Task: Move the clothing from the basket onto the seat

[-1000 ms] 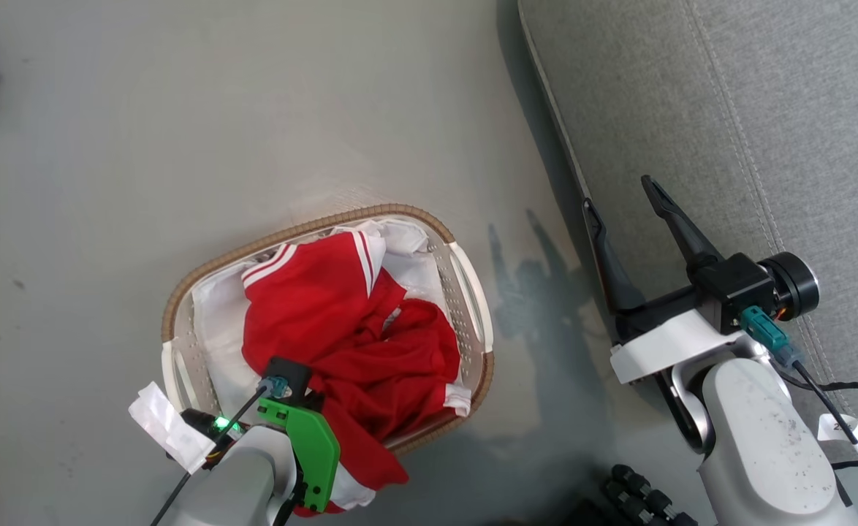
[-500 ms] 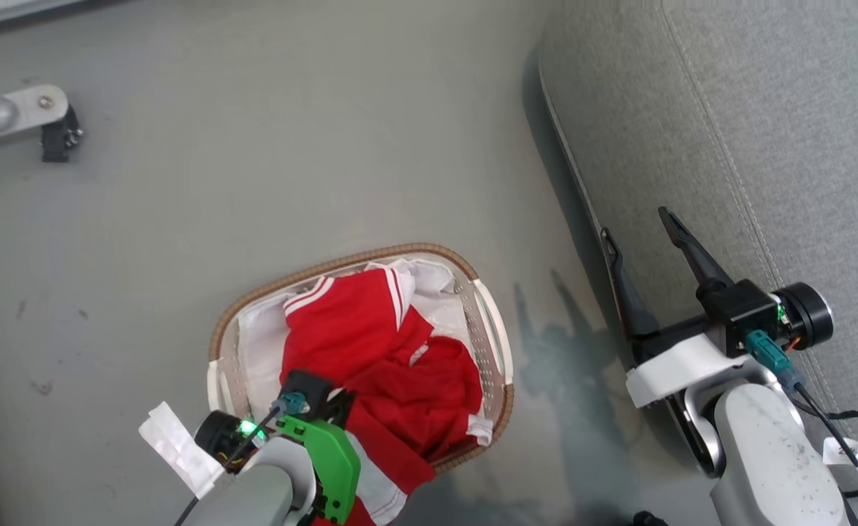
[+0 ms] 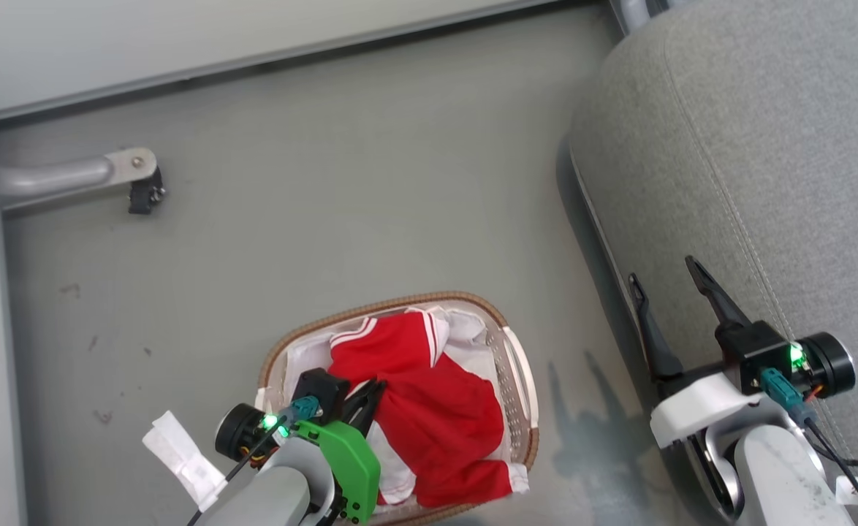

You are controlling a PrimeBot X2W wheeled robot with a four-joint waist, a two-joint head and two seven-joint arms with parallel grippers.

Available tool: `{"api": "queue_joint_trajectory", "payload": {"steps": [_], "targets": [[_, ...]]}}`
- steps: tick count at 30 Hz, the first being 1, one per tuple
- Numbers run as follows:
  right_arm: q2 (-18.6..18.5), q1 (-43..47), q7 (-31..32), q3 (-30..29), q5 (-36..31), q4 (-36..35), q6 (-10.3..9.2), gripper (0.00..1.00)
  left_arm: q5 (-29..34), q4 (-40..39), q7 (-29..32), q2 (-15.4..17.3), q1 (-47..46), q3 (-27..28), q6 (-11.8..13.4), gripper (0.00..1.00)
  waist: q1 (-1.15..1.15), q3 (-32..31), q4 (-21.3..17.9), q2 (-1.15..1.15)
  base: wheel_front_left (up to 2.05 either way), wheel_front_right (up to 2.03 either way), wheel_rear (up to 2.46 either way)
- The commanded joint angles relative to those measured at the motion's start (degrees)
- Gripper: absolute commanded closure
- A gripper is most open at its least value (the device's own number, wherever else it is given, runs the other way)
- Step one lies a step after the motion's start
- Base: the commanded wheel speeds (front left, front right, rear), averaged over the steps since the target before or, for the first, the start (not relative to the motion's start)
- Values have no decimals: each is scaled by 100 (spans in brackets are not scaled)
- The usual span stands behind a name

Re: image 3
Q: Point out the woven-rim white laundry basket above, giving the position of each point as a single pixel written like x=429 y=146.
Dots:
x=520 y=380

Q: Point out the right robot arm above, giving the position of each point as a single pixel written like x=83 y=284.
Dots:
x=780 y=467

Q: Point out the grey fabric sofa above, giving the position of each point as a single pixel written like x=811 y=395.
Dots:
x=765 y=161

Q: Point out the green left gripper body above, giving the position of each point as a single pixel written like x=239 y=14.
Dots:
x=348 y=464

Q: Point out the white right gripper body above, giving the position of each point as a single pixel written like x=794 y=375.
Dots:
x=699 y=405

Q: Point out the black caster wheel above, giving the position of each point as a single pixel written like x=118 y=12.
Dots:
x=144 y=196

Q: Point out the grey partition foot post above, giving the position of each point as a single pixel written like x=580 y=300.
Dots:
x=630 y=13

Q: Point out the grey metal partition leg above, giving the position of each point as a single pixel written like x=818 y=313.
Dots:
x=49 y=177

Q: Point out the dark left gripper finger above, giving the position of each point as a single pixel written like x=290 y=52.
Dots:
x=374 y=409
x=356 y=405

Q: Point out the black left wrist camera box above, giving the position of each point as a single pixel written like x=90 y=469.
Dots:
x=321 y=389

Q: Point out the red and white sports clothing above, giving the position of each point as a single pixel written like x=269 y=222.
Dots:
x=436 y=409

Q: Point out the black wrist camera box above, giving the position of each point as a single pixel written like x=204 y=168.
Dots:
x=321 y=389
x=758 y=347

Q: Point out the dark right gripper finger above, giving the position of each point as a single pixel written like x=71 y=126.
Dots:
x=714 y=299
x=655 y=343

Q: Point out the white basket liner fabric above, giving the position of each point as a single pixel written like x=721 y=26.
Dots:
x=305 y=358

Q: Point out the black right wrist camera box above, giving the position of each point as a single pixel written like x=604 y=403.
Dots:
x=758 y=347

